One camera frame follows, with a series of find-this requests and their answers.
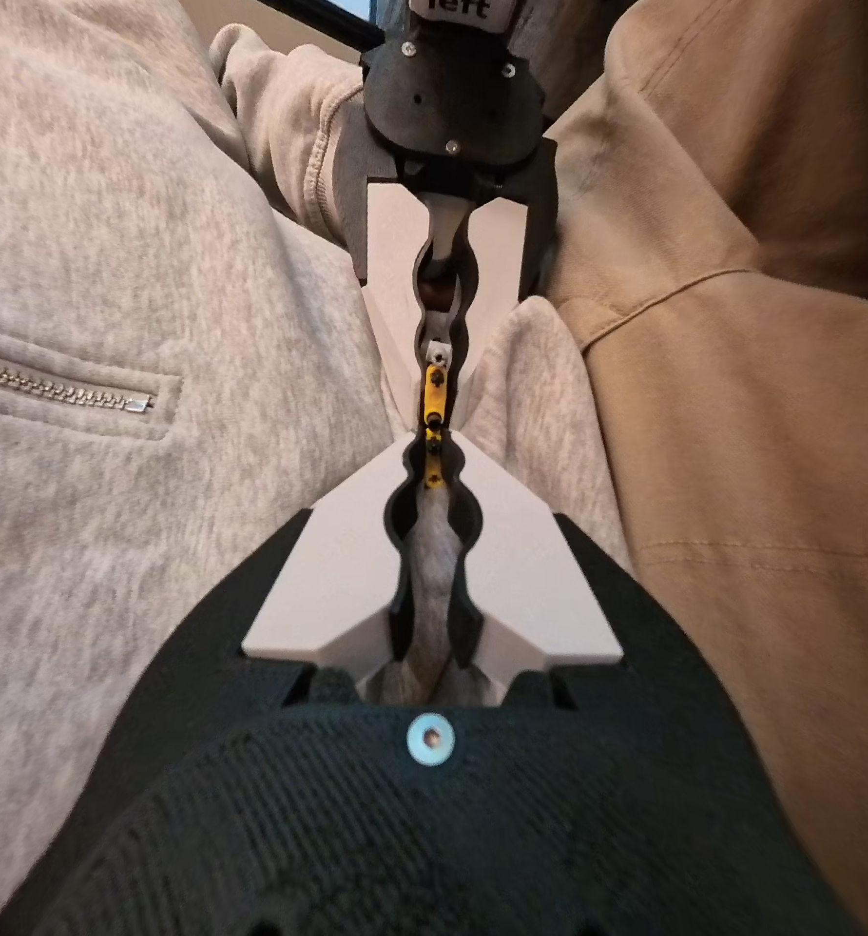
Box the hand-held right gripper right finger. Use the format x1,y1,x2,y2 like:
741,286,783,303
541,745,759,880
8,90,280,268
443,430,623,693

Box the grey zip hoodie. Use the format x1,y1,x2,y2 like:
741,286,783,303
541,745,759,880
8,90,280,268
0,0,634,936

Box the tan pants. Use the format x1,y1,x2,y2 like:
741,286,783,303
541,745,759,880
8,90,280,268
543,0,868,936

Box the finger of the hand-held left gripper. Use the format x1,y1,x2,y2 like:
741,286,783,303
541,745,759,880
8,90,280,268
364,183,438,434
444,194,531,434

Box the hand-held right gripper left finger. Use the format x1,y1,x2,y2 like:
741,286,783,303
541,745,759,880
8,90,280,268
241,431,415,693

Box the person's left forearm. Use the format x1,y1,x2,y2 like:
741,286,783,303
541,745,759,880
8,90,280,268
211,25,369,253

